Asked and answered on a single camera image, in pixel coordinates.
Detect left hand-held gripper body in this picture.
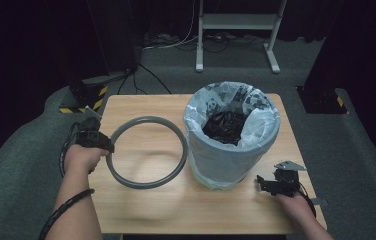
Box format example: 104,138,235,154
75,105,114,149

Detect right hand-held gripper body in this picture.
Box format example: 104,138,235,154
274,160,307,198

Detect grey plastic bin ring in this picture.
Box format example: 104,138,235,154
105,115,189,190

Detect white panda print trash bag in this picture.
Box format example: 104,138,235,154
183,81,281,192

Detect person's right hand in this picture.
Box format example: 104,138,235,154
275,192,315,223

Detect person's left hand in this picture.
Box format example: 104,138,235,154
63,143,110,179

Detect black base with hazard stripes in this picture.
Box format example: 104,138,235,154
59,76,109,114
296,85,349,115

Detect crumpled black plastic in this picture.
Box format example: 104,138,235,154
201,109,248,147

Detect white metal stand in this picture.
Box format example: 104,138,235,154
194,0,289,74

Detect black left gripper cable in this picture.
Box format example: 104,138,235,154
38,121,96,240

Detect short black floor cable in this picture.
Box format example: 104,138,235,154
117,70,138,95

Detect long black floor cable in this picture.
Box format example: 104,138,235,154
138,63,172,95

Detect white floor cable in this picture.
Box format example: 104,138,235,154
142,0,200,51

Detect tangle of black cables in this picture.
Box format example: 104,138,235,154
204,33,267,54

